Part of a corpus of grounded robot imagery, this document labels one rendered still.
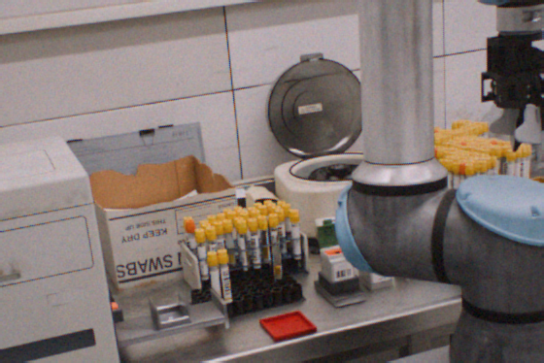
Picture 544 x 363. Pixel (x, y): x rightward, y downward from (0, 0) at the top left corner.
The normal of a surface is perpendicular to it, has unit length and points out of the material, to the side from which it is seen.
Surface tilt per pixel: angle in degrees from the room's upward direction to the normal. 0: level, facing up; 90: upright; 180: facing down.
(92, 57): 90
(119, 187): 88
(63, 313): 90
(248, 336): 0
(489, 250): 89
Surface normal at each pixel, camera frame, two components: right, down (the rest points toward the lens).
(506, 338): -0.44, 0.04
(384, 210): -0.48, 0.27
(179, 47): 0.32, 0.28
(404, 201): -0.07, 0.27
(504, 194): 0.00, -0.92
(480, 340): -0.77, 0.00
